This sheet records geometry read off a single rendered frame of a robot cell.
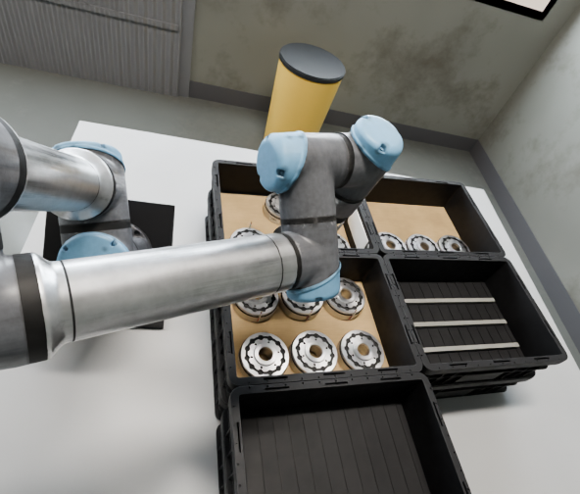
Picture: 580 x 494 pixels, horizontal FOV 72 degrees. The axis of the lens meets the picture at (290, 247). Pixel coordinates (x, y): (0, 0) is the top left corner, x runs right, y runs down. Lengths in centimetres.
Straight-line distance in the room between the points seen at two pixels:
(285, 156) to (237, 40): 240
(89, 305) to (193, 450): 60
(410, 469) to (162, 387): 54
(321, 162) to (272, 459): 55
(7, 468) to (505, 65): 332
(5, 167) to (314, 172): 31
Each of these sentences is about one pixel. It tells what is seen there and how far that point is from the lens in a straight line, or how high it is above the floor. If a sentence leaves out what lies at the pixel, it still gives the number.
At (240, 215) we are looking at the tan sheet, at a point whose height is 83.
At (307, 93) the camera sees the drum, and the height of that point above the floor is 51.
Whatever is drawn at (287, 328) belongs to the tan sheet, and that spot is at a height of 83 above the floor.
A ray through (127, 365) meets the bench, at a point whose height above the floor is 70.
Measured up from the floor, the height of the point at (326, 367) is 86.
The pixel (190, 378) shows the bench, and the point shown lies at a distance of 98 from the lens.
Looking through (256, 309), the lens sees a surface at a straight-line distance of 90.
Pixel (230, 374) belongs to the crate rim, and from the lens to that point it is 75.
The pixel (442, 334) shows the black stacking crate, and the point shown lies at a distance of 110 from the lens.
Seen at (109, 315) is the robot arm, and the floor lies 128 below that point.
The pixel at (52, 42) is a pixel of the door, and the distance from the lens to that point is 309.
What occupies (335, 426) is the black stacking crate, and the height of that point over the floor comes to 83.
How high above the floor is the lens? 162
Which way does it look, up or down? 48 degrees down
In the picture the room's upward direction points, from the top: 23 degrees clockwise
